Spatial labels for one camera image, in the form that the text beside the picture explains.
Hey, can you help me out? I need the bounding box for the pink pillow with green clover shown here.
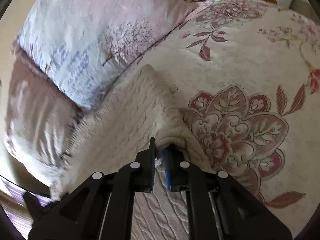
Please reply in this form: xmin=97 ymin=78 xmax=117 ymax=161
xmin=4 ymin=0 xmax=196 ymax=186

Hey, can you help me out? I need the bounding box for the beige cable-knit sweater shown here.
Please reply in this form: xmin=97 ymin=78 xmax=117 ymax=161
xmin=49 ymin=64 xmax=216 ymax=240

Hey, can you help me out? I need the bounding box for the floral bedspread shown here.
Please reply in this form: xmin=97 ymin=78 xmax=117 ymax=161
xmin=134 ymin=0 xmax=320 ymax=238

